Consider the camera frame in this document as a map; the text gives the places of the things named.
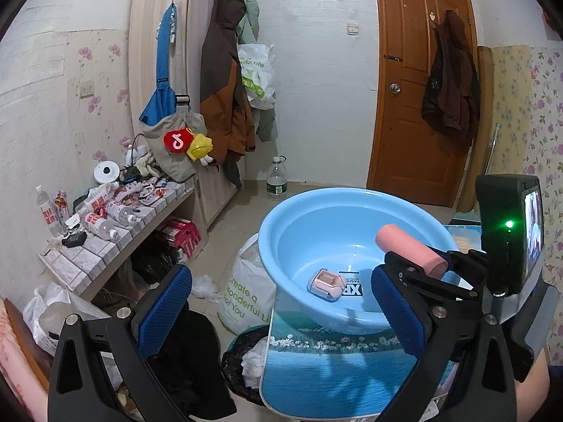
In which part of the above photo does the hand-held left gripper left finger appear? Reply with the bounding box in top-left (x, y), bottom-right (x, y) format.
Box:
top-left (48, 264), bottom-right (194, 422)

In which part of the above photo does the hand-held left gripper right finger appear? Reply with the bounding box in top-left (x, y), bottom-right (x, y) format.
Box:
top-left (370, 264), bottom-right (517, 422)

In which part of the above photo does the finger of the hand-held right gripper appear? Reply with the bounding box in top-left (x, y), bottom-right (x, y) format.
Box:
top-left (384, 250), bottom-right (488, 307)
top-left (446, 249), bottom-right (489, 274)

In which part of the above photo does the pink roll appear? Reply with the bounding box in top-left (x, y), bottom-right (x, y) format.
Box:
top-left (375, 224), bottom-right (449, 280)

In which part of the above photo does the light blue plastic basin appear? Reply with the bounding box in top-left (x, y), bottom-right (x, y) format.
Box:
top-left (258, 187), bottom-right (460, 335)

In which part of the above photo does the blue grey shoulder bag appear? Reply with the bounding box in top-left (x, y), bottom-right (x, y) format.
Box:
top-left (139, 1), bottom-right (207, 183)

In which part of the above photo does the person's right forearm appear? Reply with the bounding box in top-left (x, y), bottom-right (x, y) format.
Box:
top-left (517, 354), bottom-right (550, 422)

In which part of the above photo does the printed blue desktop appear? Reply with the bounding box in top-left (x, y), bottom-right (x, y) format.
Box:
top-left (259, 211), bottom-right (489, 418)

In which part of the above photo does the crumpled white tissue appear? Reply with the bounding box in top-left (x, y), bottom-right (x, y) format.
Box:
top-left (191, 275), bottom-right (221, 302)

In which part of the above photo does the black plastic bag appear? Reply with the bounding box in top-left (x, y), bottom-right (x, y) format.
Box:
top-left (129, 235), bottom-right (185, 286)

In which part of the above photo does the black cloth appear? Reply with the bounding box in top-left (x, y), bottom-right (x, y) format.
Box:
top-left (147, 310), bottom-right (238, 420)

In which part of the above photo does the small pink case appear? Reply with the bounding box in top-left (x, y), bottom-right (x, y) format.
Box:
top-left (307, 270), bottom-right (344, 302)

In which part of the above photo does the red cardboard box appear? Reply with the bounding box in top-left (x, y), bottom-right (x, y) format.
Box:
top-left (156, 217), bottom-right (202, 260)

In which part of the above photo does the large white printed shopping bag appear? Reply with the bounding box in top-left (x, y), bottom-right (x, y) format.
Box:
top-left (217, 233), bottom-right (278, 335)

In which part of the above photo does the black trash bin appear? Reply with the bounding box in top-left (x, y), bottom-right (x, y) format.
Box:
top-left (221, 325), bottom-right (271, 405)

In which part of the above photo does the tiled shelf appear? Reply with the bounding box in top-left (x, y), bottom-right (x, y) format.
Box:
top-left (37, 173), bottom-right (198, 304)

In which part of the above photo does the pile of red label bottles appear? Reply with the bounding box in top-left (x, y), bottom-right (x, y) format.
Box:
top-left (37, 176), bottom-right (177, 242)

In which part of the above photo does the crumpled white plastic bag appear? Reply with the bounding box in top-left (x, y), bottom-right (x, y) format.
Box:
top-left (23, 282), bottom-right (110, 357)

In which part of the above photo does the brown wooden door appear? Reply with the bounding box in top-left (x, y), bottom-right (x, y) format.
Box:
top-left (367, 0), bottom-right (480, 207)

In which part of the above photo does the dark brown jacket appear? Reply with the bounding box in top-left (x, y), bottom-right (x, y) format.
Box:
top-left (421, 9), bottom-right (481, 146)

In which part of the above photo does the white round device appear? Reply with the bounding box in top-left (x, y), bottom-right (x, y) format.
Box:
top-left (94, 161), bottom-right (120, 184)

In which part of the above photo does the pink blanket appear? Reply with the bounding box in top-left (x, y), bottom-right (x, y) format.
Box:
top-left (0, 303), bottom-right (49, 422)

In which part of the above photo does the yellow plush charm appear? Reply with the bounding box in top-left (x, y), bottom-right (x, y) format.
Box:
top-left (186, 132), bottom-right (215, 167)

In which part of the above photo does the red plush charm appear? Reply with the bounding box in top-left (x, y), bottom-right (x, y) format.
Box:
top-left (164, 129), bottom-right (193, 154)

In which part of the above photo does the large clear water bottle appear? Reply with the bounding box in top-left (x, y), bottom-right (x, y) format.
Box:
top-left (266, 156), bottom-right (289, 198)

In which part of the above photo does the brown orange jacket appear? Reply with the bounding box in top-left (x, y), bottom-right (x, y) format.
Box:
top-left (199, 0), bottom-right (257, 190)

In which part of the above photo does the white green print plastic bag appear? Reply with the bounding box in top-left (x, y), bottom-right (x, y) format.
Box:
top-left (238, 43), bottom-right (277, 110)

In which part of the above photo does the light wooden wardrobe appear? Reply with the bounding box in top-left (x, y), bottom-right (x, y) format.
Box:
top-left (128, 0), bottom-right (247, 229)

